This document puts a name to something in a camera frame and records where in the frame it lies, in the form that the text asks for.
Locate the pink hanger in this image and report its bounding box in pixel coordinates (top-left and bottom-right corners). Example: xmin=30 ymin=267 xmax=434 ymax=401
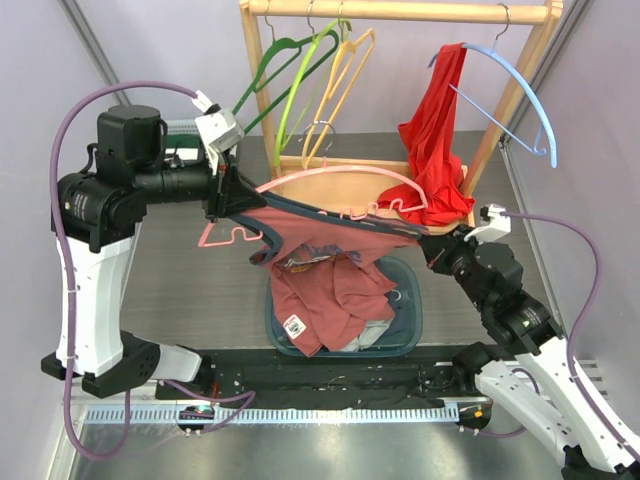
xmin=197 ymin=122 xmax=431 ymax=251

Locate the red tank top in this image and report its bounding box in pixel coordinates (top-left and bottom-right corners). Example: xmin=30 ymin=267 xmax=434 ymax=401
xmin=377 ymin=43 xmax=475 ymax=226

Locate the grey tank top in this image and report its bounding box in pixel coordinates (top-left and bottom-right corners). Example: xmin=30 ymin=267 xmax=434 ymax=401
xmin=341 ymin=319 xmax=392 ymax=352

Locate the maroon tank top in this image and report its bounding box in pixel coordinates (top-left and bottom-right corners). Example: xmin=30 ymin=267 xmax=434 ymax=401
xmin=233 ymin=195 xmax=422 ymax=357

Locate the yellow hanger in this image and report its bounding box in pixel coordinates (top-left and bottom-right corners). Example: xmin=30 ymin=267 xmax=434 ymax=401
xmin=300 ymin=16 xmax=376 ymax=170

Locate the lime green hanger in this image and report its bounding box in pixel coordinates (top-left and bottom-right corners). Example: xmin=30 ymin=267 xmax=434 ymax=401
xmin=273 ymin=9 xmax=354 ymax=166

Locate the light blue hanger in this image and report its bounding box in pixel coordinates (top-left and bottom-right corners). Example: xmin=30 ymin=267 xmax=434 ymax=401
xmin=427 ymin=4 xmax=559 ymax=169

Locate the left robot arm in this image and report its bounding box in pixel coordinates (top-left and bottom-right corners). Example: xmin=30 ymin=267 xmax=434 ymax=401
xmin=41 ymin=105 xmax=266 ymax=399

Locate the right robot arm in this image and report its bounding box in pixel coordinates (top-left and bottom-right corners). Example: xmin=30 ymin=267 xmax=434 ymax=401
xmin=419 ymin=226 xmax=639 ymax=479

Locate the white plastic basket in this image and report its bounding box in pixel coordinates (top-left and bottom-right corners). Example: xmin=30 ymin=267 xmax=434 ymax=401
xmin=157 ymin=119 xmax=203 ymax=151

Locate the teal plastic bin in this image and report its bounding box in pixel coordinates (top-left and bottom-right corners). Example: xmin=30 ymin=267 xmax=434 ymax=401
xmin=265 ymin=256 xmax=423 ymax=358

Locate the wooden clothes rack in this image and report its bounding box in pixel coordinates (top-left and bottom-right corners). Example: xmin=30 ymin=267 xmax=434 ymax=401
xmin=240 ymin=1 xmax=563 ymax=216

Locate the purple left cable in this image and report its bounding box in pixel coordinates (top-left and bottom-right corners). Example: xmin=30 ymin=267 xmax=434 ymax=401
xmin=52 ymin=82 xmax=259 ymax=460

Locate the purple cable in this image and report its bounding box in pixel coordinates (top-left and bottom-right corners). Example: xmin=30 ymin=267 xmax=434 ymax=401
xmin=52 ymin=82 xmax=259 ymax=460
xmin=459 ymin=209 xmax=640 ymax=451

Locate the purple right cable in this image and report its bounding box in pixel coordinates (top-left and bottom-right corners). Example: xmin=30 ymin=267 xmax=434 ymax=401
xmin=459 ymin=209 xmax=640 ymax=451

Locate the white slotted cable duct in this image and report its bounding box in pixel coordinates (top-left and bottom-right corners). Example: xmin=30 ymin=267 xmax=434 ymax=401
xmin=82 ymin=405 xmax=461 ymax=426

